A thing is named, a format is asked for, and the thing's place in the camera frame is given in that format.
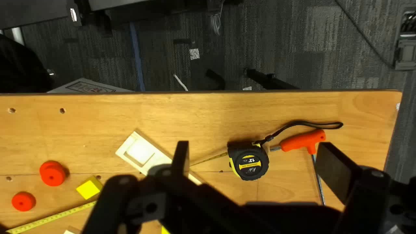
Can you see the flat orange wooden disc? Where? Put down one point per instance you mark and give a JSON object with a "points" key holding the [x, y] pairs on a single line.
{"points": [[23, 202]]}

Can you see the orange handled hex key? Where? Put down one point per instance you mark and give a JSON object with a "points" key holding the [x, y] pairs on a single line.
{"points": [[308, 141]]}

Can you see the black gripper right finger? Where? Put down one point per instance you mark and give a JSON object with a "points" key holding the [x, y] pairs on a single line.
{"points": [[337, 171]]}

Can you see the grey keyboard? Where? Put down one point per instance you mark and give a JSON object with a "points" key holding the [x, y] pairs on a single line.
{"points": [[86, 86]]}

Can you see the white wooden frame block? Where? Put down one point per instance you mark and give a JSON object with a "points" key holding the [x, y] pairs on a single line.
{"points": [[142, 154]]}

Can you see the thick orange wooden disc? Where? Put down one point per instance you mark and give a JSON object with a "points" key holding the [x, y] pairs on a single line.
{"points": [[52, 173]]}

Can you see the black yellow tape measure case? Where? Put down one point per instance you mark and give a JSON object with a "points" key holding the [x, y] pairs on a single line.
{"points": [[247, 160]]}

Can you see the yellow measuring tape blade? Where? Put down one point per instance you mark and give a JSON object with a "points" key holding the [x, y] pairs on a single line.
{"points": [[49, 219]]}

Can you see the yellow wooden cube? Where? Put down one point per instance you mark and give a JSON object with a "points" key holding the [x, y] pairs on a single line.
{"points": [[90, 187]]}

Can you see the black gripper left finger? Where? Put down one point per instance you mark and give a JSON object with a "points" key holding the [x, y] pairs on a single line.
{"points": [[179, 164]]}

